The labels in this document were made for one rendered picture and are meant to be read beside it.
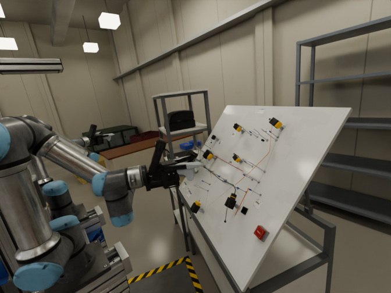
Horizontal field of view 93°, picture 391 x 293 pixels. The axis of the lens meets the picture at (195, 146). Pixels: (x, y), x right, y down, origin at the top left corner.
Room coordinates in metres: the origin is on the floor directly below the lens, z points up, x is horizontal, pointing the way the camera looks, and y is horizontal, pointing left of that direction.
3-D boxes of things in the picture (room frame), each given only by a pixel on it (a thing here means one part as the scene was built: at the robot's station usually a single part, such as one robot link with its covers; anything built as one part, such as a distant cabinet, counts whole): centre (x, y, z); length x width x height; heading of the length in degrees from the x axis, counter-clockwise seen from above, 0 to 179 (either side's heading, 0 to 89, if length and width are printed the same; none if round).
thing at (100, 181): (0.57, 0.29, 1.56); 0.11 x 0.08 x 0.09; 101
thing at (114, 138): (8.33, 3.74, 0.38); 1.94 x 1.82 x 0.76; 127
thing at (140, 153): (4.45, 0.95, 0.41); 2.43 x 0.78 x 0.83; 127
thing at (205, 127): (2.18, 0.13, 0.93); 0.61 x 0.50 x 1.85; 18
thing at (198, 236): (1.50, 0.10, 0.60); 0.55 x 0.02 x 0.39; 18
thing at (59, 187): (1.04, 0.88, 1.33); 0.13 x 0.12 x 0.14; 63
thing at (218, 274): (0.97, -0.07, 0.60); 0.55 x 0.03 x 0.39; 18
